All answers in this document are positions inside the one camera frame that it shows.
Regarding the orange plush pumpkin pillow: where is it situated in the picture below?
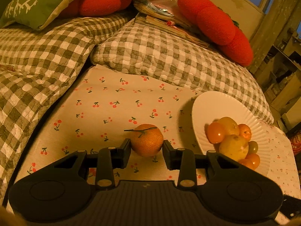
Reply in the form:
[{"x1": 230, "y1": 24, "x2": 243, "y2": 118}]
[{"x1": 178, "y1": 0, "x2": 254, "y2": 67}]

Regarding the green tomato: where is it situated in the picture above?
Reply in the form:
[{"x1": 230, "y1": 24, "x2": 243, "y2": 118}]
[{"x1": 248, "y1": 141, "x2": 258, "y2": 154}]

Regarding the small orange fruit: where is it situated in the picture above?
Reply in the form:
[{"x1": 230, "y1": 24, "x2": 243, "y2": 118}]
[{"x1": 238, "y1": 124, "x2": 252, "y2": 142}]

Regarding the orange mandarin with stem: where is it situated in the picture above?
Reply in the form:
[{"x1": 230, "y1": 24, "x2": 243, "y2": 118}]
[{"x1": 125, "y1": 124, "x2": 164, "y2": 157}]

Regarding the orange printed bag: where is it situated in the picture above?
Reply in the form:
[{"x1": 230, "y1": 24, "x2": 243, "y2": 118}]
[{"x1": 290, "y1": 131, "x2": 301, "y2": 156}]

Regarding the stack of books and papers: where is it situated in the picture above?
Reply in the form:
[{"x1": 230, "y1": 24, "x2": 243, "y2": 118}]
[{"x1": 134, "y1": 0, "x2": 210, "y2": 48}]

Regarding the orange plush pillow left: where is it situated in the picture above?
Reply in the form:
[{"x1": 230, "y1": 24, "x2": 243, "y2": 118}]
[{"x1": 58, "y1": 0, "x2": 132, "y2": 18}]

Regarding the green embroidered pillow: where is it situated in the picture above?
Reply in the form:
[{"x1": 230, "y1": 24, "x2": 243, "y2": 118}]
[{"x1": 1, "y1": 0, "x2": 73, "y2": 30}]

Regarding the white fluted paper plate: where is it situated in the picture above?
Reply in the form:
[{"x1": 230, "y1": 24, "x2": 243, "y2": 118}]
[{"x1": 192, "y1": 91, "x2": 270, "y2": 176}]

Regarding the green patterned curtain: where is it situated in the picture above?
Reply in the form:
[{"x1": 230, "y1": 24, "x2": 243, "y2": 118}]
[{"x1": 247, "y1": 0, "x2": 299, "y2": 74}]

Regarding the wooden shelf unit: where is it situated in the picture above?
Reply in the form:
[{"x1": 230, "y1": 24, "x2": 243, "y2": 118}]
[{"x1": 255, "y1": 27, "x2": 301, "y2": 132}]

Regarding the grey checked cushion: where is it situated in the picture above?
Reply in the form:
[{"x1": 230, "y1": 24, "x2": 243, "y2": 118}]
[{"x1": 90, "y1": 21, "x2": 274, "y2": 124}]

